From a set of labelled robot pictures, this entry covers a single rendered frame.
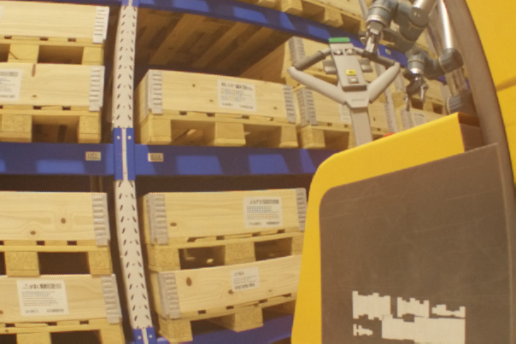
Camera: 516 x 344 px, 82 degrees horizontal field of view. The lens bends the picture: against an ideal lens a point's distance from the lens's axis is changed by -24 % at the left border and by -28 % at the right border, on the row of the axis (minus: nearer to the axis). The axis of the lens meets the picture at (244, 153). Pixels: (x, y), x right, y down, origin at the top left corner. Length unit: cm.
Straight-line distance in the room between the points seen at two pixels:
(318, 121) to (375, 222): 163
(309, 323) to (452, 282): 33
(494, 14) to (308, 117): 170
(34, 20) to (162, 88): 75
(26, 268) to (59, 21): 111
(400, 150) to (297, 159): 156
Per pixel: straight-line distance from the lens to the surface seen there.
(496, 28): 56
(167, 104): 174
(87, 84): 167
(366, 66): 136
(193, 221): 166
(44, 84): 166
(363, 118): 125
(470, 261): 51
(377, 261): 60
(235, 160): 187
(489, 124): 54
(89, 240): 155
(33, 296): 156
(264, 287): 183
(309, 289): 73
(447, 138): 51
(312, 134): 212
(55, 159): 163
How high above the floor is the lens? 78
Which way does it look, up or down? 11 degrees up
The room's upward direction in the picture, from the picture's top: 6 degrees counter-clockwise
